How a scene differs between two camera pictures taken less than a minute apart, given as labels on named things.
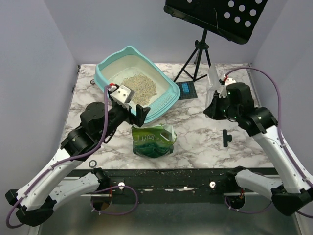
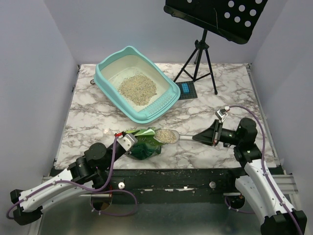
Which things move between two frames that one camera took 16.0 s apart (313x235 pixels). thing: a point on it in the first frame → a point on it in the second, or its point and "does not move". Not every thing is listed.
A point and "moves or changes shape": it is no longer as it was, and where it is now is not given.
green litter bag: x=153 y=141 moves or changes shape
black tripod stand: x=201 y=46 does not move
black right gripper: x=214 y=105 → x=216 y=133
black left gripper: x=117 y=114 → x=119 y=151
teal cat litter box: x=135 y=80 does not move
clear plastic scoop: x=213 y=83 → x=169 y=136
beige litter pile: x=144 y=88 does not move
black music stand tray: x=234 y=20 does not move
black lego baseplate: x=188 y=90 does not move
